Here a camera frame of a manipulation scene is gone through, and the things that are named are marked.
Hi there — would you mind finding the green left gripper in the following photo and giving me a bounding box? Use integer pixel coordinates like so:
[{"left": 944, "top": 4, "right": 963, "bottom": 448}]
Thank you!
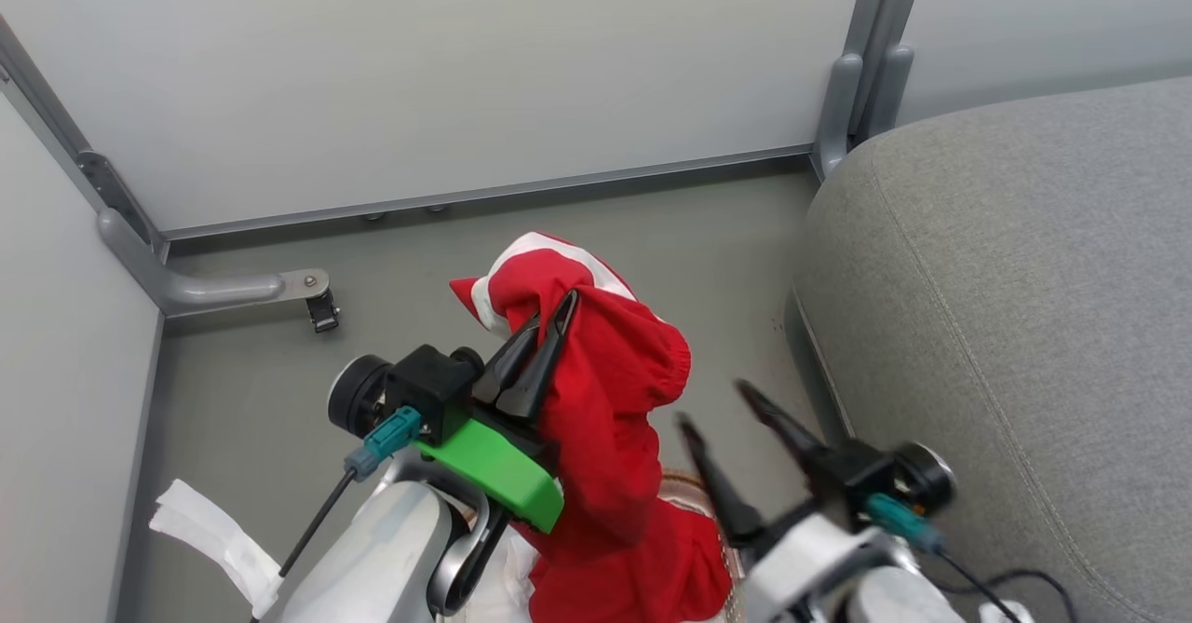
[{"left": 413, "top": 289, "right": 580, "bottom": 534}]

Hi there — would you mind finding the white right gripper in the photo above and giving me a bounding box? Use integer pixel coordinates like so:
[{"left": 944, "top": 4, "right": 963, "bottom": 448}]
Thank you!
[{"left": 674, "top": 378, "right": 921, "bottom": 623}]

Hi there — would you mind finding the red garment with white stripe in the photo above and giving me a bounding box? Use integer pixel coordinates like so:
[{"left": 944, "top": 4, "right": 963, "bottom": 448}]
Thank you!
[{"left": 450, "top": 231, "right": 735, "bottom": 623}]

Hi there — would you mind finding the small black caster wheel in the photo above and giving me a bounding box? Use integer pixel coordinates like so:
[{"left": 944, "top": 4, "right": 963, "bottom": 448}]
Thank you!
[{"left": 305, "top": 289, "right": 342, "bottom": 334}]

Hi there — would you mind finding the grey fabric sofa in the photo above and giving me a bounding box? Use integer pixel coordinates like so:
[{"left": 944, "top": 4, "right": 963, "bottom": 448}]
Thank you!
[{"left": 785, "top": 77, "right": 1192, "bottom": 623}]

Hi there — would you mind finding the grey metal partition foot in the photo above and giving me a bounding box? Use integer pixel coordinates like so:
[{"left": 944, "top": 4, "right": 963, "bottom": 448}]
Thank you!
[{"left": 97, "top": 208, "right": 332, "bottom": 318}]

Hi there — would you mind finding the white cloth strip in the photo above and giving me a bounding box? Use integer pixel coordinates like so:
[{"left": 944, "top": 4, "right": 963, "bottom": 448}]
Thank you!
[{"left": 148, "top": 478, "right": 284, "bottom": 620}]

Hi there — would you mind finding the black cable with teal plug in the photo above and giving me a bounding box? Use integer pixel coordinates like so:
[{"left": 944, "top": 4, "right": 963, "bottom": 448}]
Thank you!
[
  {"left": 250, "top": 406, "right": 424, "bottom": 623},
  {"left": 864, "top": 492, "right": 1079, "bottom": 623}
]

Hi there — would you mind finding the grey partition bottom rail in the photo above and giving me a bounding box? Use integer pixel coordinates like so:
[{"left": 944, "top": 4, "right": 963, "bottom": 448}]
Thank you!
[{"left": 160, "top": 143, "right": 817, "bottom": 243}]

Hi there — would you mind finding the grey partition double post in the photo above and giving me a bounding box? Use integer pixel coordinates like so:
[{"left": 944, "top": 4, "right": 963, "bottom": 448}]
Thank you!
[{"left": 809, "top": 0, "right": 931, "bottom": 183}]

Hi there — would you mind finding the grey partition corner post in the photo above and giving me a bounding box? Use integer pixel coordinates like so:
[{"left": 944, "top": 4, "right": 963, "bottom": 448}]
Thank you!
[{"left": 0, "top": 16, "right": 170, "bottom": 264}]

